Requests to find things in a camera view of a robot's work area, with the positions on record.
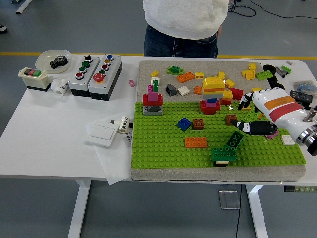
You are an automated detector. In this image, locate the lime green 2x3 brick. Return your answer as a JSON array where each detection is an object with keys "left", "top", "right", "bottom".
[{"left": 255, "top": 70, "right": 274, "bottom": 81}]

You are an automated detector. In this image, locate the yellow orange brick stack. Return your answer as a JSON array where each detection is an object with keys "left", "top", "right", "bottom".
[{"left": 201, "top": 76, "right": 226, "bottom": 100}]

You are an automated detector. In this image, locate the black metal gear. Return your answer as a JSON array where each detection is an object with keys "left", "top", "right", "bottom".
[{"left": 49, "top": 56, "right": 69, "bottom": 69}]

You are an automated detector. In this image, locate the dark grey slope brick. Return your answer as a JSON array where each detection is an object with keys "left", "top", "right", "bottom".
[{"left": 166, "top": 83, "right": 178, "bottom": 96}]

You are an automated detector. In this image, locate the white pipe tee fitting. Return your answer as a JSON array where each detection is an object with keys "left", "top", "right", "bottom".
[{"left": 51, "top": 78, "right": 70, "bottom": 96}]

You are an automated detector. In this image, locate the beige red-green switch box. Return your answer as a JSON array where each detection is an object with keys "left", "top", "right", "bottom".
[{"left": 18, "top": 68, "right": 52, "bottom": 92}]

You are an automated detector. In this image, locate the red slope brick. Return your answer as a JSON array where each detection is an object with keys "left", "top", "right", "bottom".
[{"left": 229, "top": 87, "right": 244, "bottom": 101}]

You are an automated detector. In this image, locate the black digital meter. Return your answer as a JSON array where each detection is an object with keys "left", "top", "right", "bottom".
[{"left": 289, "top": 90, "right": 313, "bottom": 110}]

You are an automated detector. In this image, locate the green studded baseplate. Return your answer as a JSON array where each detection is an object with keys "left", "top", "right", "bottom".
[{"left": 130, "top": 100, "right": 307, "bottom": 170}]

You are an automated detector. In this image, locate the looped black floor cable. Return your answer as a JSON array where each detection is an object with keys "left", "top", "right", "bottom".
[{"left": 227, "top": 0, "right": 256, "bottom": 17}]

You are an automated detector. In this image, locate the red wide brick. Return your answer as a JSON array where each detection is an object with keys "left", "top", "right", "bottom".
[{"left": 142, "top": 93, "right": 164, "bottom": 107}]

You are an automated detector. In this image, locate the yellow upturned 2x2 brick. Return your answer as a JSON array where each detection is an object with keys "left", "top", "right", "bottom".
[{"left": 241, "top": 69, "right": 256, "bottom": 81}]

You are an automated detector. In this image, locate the white paper sheet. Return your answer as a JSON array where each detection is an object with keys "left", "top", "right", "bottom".
[{"left": 84, "top": 118, "right": 134, "bottom": 186}]

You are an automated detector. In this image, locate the grey emergency-stop button box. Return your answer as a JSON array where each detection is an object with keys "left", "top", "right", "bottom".
[{"left": 88, "top": 54, "right": 123, "bottom": 101}]

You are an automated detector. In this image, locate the labelled white pipe tee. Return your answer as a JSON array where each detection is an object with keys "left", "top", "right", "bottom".
[{"left": 110, "top": 115, "right": 131, "bottom": 135}]

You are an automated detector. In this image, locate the metal floor outlet box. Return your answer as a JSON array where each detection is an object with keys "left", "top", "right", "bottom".
[{"left": 218, "top": 190, "right": 241, "bottom": 211}]

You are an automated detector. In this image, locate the brown 2x2 brick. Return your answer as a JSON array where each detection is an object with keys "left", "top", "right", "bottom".
[
  {"left": 192, "top": 118, "right": 205, "bottom": 131},
  {"left": 225, "top": 114, "right": 238, "bottom": 126}
]

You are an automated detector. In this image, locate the grey four-button control box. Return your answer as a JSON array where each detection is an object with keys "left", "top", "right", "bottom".
[{"left": 68, "top": 55, "right": 100, "bottom": 97}]

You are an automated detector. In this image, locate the thin black hanging cable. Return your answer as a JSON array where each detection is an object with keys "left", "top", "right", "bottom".
[{"left": 235, "top": 184, "right": 243, "bottom": 238}]

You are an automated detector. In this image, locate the red rounded brick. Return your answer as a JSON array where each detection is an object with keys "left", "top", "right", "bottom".
[{"left": 199, "top": 99, "right": 221, "bottom": 115}]

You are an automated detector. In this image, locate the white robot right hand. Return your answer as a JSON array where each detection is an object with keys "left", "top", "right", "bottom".
[{"left": 230, "top": 88, "right": 309, "bottom": 146}]

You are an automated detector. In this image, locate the long black floor cable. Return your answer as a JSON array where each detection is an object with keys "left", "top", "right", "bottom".
[{"left": 249, "top": 0, "right": 317, "bottom": 19}]

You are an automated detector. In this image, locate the lime green 2x4 plate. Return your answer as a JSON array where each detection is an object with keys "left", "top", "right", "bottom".
[{"left": 244, "top": 108, "right": 264, "bottom": 123}]

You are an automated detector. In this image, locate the table height control panel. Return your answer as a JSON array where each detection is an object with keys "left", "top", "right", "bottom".
[{"left": 283, "top": 185, "right": 317, "bottom": 193}]

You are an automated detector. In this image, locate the white table leg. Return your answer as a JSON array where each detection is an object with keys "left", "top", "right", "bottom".
[
  {"left": 67, "top": 180, "right": 92, "bottom": 238},
  {"left": 246, "top": 184, "right": 269, "bottom": 238}
]

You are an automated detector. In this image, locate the plastic bag with blue part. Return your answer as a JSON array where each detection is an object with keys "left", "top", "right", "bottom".
[{"left": 293, "top": 79, "right": 317, "bottom": 96}]

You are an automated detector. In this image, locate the orange 2x4 brick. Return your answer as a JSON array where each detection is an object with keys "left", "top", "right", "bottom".
[
  {"left": 184, "top": 137, "right": 207, "bottom": 149},
  {"left": 176, "top": 72, "right": 196, "bottom": 83}
]

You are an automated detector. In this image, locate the green brick on lime plate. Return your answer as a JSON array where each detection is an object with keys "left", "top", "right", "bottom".
[{"left": 166, "top": 65, "right": 184, "bottom": 76}]

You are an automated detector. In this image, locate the dark green 2x4 brick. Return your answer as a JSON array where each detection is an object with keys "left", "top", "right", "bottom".
[
  {"left": 211, "top": 147, "right": 238, "bottom": 162},
  {"left": 227, "top": 131, "right": 244, "bottom": 151}
]

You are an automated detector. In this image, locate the grey-brown foam mat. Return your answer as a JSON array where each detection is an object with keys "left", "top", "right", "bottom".
[{"left": 130, "top": 60, "right": 307, "bottom": 183}]

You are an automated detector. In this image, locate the pink tall brick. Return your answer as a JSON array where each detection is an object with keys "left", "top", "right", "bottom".
[{"left": 147, "top": 84, "right": 159, "bottom": 101}]

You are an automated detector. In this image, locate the white printed label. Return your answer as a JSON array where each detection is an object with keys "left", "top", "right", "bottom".
[{"left": 123, "top": 131, "right": 134, "bottom": 147}]

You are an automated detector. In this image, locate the grey base brick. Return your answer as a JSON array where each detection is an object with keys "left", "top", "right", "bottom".
[{"left": 143, "top": 104, "right": 163, "bottom": 117}]

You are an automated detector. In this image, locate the grey metal frame foot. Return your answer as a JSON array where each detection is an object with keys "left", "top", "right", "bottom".
[{"left": 15, "top": 0, "right": 33, "bottom": 15}]

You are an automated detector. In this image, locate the translucent white plastic dish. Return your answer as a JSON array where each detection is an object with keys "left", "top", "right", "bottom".
[{"left": 35, "top": 49, "right": 73, "bottom": 74}]

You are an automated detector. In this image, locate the person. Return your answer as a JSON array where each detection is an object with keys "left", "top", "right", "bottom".
[{"left": 143, "top": 0, "right": 223, "bottom": 59}]

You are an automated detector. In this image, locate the white wall switch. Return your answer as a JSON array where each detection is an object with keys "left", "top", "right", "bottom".
[{"left": 85, "top": 123, "right": 119, "bottom": 148}]

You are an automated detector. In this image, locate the blue 2x2 brick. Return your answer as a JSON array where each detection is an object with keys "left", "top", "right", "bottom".
[{"left": 177, "top": 117, "right": 192, "bottom": 131}]

